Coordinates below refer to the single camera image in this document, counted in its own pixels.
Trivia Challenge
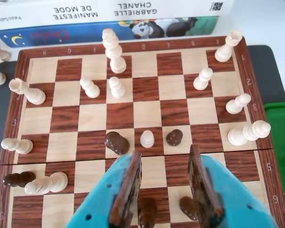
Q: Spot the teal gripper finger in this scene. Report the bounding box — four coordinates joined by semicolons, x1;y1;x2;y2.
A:
188;144;278;228
66;151;143;228

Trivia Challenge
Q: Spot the white wooden bishop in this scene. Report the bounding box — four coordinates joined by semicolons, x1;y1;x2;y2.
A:
0;39;12;62
24;171;69;195

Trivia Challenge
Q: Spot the wooden chess board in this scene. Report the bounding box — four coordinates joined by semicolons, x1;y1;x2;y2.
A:
0;36;285;228

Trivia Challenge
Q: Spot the dark wooden pawn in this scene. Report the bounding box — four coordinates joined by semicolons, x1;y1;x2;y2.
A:
166;129;183;146
179;196;200;221
2;171;36;188

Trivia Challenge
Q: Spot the white wooden pawn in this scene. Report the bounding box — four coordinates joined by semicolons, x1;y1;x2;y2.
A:
193;67;214;91
79;77;101;99
108;76;126;99
140;130;155;149
0;138;34;155
225;93;252;114

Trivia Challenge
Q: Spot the green plastic container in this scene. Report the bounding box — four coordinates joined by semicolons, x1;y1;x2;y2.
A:
263;102;285;203

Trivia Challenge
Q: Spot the white wooden rook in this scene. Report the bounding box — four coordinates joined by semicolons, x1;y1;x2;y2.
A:
9;77;46;105
214;30;243;63

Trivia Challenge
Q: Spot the dark grey mat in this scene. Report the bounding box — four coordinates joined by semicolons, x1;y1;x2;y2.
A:
0;44;285;228

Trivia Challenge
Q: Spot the white wooden king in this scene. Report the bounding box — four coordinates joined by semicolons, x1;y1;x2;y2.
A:
102;28;127;74

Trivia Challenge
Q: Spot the blue panda picture book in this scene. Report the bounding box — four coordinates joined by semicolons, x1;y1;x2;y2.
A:
0;15;221;48

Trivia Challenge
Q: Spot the white Gabrielle Chanel book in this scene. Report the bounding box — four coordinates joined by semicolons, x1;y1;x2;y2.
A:
0;0;236;33

